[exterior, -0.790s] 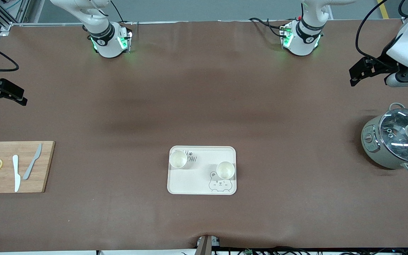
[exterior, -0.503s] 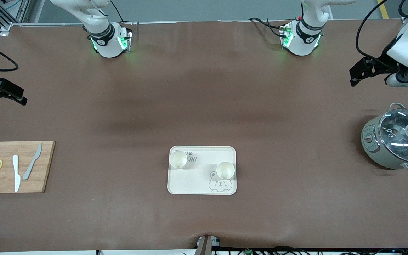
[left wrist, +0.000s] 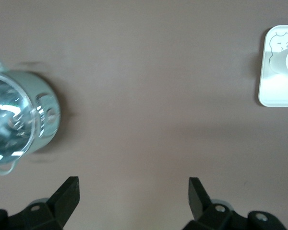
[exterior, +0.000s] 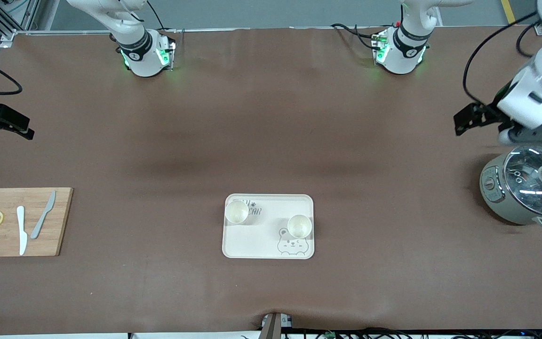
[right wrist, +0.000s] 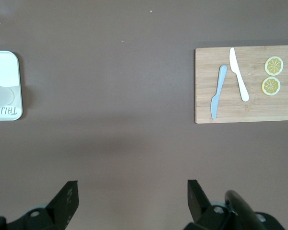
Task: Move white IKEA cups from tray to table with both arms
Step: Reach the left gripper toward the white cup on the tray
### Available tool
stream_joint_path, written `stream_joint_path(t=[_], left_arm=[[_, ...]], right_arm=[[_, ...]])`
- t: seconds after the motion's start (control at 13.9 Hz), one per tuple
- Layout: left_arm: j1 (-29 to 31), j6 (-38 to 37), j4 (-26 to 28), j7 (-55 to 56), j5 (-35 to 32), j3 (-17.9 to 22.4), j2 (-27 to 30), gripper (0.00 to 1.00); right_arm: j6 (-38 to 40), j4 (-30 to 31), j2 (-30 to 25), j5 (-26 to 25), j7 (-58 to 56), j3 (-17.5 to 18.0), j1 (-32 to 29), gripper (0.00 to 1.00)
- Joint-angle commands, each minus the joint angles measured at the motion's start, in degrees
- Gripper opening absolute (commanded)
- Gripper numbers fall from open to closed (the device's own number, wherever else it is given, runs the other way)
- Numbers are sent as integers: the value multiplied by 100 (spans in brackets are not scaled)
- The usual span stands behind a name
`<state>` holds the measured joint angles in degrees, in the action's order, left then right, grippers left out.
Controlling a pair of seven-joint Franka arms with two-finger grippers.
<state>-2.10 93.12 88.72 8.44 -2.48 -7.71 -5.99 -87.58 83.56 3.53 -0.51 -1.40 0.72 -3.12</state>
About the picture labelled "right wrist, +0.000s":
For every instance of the bamboo cutting board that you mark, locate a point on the bamboo cutting board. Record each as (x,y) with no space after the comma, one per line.
(254,107)

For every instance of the white plastic knife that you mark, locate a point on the white plastic knife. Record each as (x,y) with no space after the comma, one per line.
(237,74)

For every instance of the yellow lemon slice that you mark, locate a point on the yellow lemon slice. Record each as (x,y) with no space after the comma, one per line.
(271,86)
(274,65)

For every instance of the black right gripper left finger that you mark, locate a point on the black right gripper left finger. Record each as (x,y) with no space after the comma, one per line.
(62,206)

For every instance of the grey plastic knife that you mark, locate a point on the grey plastic knife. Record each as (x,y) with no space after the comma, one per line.
(219,88)

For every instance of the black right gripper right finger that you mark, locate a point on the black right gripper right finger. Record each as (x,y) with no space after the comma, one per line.
(199,210)

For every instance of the cream bear print tray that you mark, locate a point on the cream bear print tray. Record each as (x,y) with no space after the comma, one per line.
(4,67)

